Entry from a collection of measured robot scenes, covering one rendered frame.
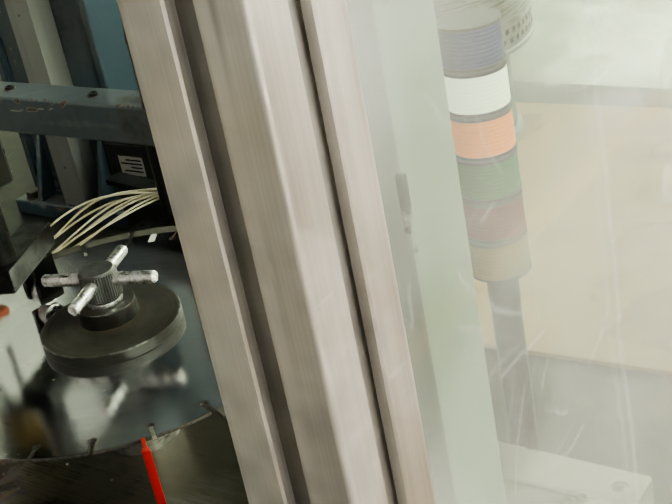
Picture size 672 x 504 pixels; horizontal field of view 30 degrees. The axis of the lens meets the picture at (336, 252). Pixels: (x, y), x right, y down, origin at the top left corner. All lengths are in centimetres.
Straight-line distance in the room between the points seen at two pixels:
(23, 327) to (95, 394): 14
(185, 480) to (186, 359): 10
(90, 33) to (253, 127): 129
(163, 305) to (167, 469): 13
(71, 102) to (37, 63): 43
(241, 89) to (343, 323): 8
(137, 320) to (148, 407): 11
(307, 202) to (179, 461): 67
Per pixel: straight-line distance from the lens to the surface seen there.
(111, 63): 163
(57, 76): 166
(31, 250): 102
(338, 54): 35
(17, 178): 195
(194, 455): 100
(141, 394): 90
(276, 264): 35
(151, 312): 98
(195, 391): 89
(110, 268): 97
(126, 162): 146
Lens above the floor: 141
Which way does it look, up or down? 26 degrees down
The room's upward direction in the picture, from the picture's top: 11 degrees counter-clockwise
